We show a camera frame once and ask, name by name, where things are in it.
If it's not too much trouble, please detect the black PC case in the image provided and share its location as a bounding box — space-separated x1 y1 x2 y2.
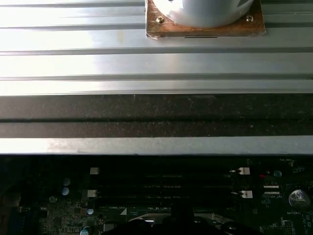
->
0 94 313 157

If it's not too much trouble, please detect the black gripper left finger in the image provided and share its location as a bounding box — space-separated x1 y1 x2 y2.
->
101 204 183 235

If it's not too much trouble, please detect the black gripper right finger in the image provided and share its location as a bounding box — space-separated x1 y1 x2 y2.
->
182 204 250 235

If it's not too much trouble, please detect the brown square base plate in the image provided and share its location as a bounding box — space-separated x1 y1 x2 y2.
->
145 0 267 39

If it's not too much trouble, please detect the black RAM slot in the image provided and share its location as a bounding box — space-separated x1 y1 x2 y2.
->
89 167 250 181
88 180 251 191
85 200 254 212
87 189 253 202

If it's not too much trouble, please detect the silver coin battery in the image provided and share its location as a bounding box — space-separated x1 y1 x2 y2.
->
288 188 309 209

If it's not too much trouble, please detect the green motherboard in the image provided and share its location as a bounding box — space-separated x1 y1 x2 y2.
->
0 155 313 235

